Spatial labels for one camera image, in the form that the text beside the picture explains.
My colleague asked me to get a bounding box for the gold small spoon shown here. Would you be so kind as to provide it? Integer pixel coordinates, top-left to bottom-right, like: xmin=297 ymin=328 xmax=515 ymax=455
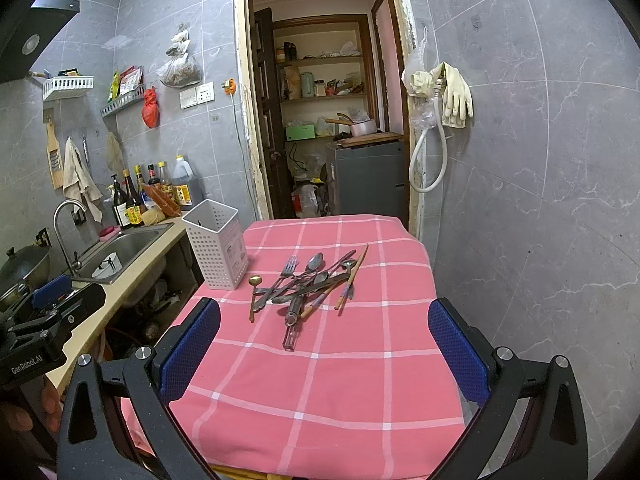
xmin=248 ymin=275 xmax=262 ymax=323

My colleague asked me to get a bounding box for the steel peeler tool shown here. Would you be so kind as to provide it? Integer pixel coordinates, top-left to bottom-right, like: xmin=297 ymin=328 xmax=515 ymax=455
xmin=282 ymin=295 xmax=306 ymax=351

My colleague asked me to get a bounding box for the wooden chopstick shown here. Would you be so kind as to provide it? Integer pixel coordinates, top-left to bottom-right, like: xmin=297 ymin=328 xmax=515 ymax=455
xmin=299 ymin=282 xmax=344 ymax=321
xmin=334 ymin=245 xmax=369 ymax=312

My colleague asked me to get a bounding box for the steel spoon patterned handle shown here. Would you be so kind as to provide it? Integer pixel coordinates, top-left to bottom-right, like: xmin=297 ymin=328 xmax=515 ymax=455
xmin=281 ymin=252 xmax=324 ymax=294

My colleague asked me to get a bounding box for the steel spoon plain handle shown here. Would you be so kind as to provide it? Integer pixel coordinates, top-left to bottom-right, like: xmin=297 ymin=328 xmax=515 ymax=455
xmin=303 ymin=258 xmax=357 ymax=290

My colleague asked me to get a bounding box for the person left hand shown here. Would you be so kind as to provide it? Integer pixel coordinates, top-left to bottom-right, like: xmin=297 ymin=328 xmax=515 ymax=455
xmin=1 ymin=376 xmax=62 ymax=434

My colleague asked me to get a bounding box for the black wok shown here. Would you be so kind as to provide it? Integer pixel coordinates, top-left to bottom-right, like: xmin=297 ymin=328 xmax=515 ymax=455
xmin=1 ymin=245 xmax=50 ymax=311

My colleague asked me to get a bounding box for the chrome faucet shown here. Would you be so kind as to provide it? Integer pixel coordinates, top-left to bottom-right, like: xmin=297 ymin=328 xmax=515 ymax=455
xmin=52 ymin=198 xmax=89 ymax=273

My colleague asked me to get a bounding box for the steel sink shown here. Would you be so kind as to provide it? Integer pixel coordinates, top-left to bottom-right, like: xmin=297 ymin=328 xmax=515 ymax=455
xmin=70 ymin=224 xmax=171 ymax=284

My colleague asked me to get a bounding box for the dark soy sauce bottle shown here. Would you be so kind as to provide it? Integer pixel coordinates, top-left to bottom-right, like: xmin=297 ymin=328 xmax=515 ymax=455
xmin=112 ymin=174 xmax=131 ymax=230

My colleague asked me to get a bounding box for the beige hanging towel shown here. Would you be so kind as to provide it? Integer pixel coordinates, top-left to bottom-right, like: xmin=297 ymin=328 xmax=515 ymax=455
xmin=63 ymin=138 xmax=103 ymax=223

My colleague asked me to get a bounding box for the pink checkered tablecloth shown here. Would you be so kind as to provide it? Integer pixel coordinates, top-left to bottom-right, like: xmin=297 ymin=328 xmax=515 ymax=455
xmin=119 ymin=213 xmax=468 ymax=480

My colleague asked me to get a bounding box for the white perforated utensil holder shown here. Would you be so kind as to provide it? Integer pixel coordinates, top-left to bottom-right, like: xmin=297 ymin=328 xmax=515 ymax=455
xmin=182 ymin=200 xmax=248 ymax=289

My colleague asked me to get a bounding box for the wooden grater board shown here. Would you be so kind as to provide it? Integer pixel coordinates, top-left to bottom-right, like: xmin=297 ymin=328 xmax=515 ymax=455
xmin=46 ymin=118 xmax=64 ymax=190

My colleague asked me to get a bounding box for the orange snack packet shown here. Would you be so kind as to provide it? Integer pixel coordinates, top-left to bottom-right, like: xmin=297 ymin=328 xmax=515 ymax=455
xmin=142 ymin=184 xmax=181 ymax=218

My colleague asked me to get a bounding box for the large oil jug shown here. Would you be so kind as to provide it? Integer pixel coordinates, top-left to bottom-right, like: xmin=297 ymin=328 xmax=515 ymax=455
xmin=172 ymin=155 xmax=204 ymax=211

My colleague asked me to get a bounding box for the red plastic bag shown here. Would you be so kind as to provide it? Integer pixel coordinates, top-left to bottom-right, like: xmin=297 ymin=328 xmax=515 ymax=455
xmin=141 ymin=87 xmax=160 ymax=129

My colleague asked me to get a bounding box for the grey cabinet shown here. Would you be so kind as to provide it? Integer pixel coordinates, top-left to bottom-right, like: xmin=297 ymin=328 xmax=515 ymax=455
xmin=326 ymin=141 xmax=408 ymax=226

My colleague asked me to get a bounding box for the green box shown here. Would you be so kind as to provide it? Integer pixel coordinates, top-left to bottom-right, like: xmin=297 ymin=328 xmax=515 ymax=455
xmin=285 ymin=124 xmax=316 ymax=142

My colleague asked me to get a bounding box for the clear bag of goods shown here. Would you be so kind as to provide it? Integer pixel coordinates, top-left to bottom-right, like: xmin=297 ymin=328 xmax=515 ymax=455
xmin=156 ymin=24 xmax=203 ymax=89

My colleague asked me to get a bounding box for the black range hood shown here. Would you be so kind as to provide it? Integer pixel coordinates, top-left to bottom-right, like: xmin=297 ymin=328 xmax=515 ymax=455
xmin=1 ymin=0 xmax=80 ymax=84

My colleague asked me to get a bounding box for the pink pot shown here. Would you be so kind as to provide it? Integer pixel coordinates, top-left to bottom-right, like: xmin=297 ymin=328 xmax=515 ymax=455
xmin=326 ymin=113 xmax=378 ymax=138

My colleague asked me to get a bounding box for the white wall shelf basket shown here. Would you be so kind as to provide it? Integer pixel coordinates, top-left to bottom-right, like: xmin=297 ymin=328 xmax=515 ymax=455
xmin=43 ymin=76 xmax=94 ymax=102

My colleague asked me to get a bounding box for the grey wall rack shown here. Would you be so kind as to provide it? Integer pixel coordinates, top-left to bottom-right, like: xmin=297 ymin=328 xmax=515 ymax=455
xmin=100 ymin=84 xmax=145 ymax=118

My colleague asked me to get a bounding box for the white hose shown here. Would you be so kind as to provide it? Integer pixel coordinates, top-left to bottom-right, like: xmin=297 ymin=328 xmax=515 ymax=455
xmin=408 ymin=94 xmax=449 ymax=194

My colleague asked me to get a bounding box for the white wall socket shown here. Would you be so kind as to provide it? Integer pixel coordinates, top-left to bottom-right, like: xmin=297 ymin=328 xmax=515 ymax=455
xmin=179 ymin=81 xmax=215 ymax=110

